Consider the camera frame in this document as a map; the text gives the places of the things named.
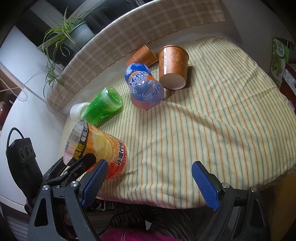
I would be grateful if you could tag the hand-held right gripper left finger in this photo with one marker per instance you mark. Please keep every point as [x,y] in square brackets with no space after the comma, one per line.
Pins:
[93,185]

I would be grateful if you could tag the orange lemon-print cup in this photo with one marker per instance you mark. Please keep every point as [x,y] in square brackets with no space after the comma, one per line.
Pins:
[105,146]

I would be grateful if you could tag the potted spider plant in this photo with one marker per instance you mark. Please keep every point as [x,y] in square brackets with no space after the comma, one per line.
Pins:
[77,34]

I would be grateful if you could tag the pink cloth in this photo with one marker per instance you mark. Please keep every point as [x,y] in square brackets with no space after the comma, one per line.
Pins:
[143,235]

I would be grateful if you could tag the dark patterned cloth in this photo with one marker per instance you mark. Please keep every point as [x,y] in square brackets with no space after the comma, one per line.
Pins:
[175,220]

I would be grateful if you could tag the yellow striped cloth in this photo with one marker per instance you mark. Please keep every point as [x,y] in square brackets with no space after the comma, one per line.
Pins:
[208,120]

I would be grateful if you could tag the blue orange soda bottle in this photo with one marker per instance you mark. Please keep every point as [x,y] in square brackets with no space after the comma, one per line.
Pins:
[143,89]

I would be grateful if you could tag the green cardboard box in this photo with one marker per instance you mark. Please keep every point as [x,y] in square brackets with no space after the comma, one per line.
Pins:
[278,62]

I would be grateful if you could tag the red box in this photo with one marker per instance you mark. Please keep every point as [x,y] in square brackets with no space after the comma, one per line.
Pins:
[290,77]

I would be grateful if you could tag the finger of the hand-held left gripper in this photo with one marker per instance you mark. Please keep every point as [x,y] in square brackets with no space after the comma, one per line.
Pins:
[81,163]
[55,170]

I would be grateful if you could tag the small brown paper cup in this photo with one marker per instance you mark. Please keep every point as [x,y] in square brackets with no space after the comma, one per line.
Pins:
[141,55]

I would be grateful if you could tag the large brown paper cup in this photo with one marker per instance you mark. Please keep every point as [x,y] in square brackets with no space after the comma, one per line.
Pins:
[173,63]

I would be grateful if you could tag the white cabinet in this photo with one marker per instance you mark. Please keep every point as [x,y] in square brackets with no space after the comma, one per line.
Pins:
[34,115]

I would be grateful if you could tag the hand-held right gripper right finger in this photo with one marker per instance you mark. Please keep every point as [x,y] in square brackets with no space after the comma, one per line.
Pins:
[207,186]

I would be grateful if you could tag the green bottle with white cap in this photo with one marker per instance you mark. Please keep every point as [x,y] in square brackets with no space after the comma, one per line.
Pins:
[104,104]

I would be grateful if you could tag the beige plaid blanket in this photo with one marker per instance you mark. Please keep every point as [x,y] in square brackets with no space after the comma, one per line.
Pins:
[115,34]

